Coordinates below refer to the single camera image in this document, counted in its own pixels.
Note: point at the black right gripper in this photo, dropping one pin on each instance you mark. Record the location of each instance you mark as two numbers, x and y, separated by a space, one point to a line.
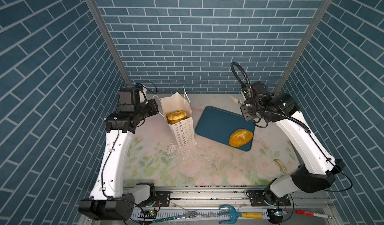
247 112

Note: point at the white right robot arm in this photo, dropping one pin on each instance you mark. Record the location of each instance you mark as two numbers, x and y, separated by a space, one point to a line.
318 167

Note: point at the ring donut bread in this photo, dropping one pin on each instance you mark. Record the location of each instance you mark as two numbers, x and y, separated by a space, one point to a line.
177 115

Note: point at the aluminium rail frame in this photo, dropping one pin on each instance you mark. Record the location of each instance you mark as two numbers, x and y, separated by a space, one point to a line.
168 202

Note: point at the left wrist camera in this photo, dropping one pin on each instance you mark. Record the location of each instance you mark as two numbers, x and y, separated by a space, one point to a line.
131 98

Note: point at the dark teal tray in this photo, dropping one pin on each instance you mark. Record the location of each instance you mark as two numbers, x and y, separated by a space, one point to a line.
218 125

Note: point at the small wooden piece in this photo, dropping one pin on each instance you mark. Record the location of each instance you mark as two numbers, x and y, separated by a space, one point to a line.
281 166

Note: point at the teal yellow garden fork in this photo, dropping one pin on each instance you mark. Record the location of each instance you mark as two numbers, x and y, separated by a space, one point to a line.
233 214

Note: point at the red white marker pen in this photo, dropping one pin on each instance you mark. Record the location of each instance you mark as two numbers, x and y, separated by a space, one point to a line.
313 214

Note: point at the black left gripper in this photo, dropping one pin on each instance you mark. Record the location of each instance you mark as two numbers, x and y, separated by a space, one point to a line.
153 107

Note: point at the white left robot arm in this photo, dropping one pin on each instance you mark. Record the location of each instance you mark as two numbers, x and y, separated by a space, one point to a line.
107 202

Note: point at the long croissant bread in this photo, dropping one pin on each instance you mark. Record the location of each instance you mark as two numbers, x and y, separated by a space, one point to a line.
175 121

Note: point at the white paper bag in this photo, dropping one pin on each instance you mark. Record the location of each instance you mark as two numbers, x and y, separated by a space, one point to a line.
183 131

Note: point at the large sesame bread loaf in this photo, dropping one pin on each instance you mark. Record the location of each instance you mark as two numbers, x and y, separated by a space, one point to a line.
240 138

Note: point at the metal fork green handle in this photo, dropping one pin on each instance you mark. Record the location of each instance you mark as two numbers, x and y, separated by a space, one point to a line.
187 215

